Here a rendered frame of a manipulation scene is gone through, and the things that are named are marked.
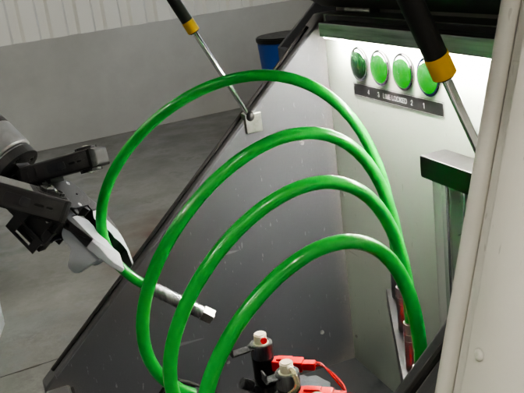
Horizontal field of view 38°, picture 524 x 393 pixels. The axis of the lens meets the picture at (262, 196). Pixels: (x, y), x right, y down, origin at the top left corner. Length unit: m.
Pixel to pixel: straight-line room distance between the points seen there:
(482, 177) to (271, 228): 0.73
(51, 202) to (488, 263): 0.45
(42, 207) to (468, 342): 0.44
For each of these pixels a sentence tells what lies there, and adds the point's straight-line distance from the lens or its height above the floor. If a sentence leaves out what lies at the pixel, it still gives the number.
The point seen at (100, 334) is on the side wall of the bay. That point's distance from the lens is 1.24.
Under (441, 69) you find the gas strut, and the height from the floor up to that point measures 1.46.
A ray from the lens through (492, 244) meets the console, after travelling 0.56.
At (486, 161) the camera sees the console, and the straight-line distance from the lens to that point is 0.57.
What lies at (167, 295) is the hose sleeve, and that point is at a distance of 1.02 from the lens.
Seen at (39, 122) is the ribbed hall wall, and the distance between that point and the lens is 7.41.
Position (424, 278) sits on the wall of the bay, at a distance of 1.13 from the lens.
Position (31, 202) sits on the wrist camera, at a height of 1.35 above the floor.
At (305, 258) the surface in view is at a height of 1.31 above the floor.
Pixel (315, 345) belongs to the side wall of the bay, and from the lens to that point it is 1.39.
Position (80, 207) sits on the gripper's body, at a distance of 1.02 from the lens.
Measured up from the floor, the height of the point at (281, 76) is 1.41.
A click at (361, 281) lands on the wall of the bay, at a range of 1.32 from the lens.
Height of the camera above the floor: 1.56
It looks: 18 degrees down
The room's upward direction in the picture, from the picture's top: 7 degrees counter-clockwise
